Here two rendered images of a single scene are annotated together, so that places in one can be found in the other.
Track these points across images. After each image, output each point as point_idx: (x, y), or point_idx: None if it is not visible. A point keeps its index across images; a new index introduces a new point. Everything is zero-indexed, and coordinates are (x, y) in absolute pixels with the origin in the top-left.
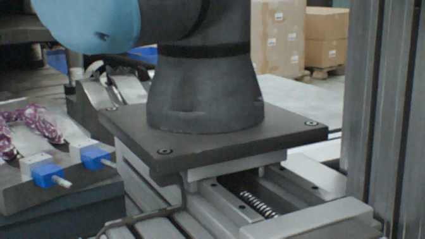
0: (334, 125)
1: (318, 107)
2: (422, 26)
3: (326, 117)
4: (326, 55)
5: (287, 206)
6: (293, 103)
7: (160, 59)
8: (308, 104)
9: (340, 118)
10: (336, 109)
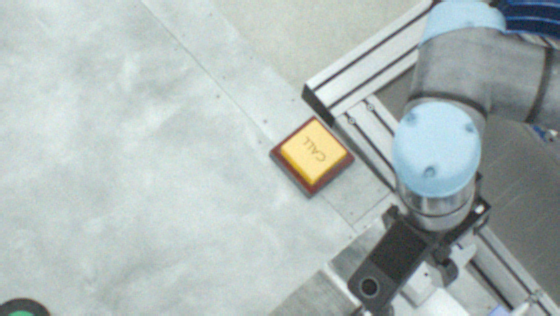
0: (220, 35)
1: (77, 58)
2: None
3: (161, 47)
4: None
5: None
6: (44, 113)
7: None
8: (48, 77)
9: (168, 20)
10: (96, 22)
